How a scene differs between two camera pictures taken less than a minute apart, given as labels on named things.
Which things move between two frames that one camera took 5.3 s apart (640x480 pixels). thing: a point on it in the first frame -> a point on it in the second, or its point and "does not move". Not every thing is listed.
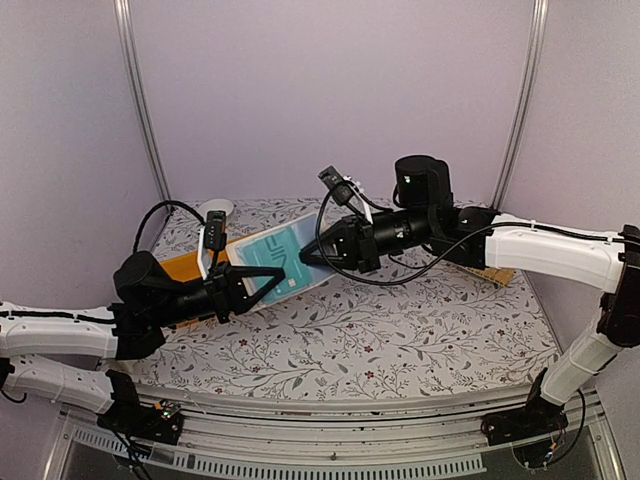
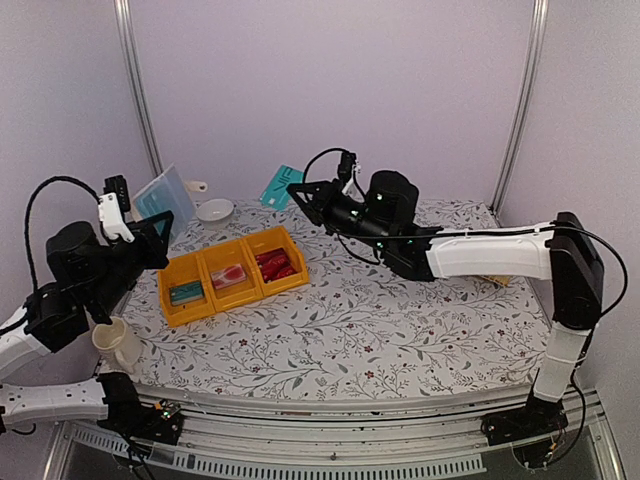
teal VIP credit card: x=276 y=250 -> x=275 y=194
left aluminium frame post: x=123 y=8 does not move
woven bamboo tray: x=500 y=276 does not move
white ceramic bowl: x=216 y=204 does not move
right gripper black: x=358 y=243 -> x=324 y=191
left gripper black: x=228 y=295 -> x=156 y=254
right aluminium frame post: x=540 y=13 does not move
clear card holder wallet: x=278 y=244 -> x=166 y=193
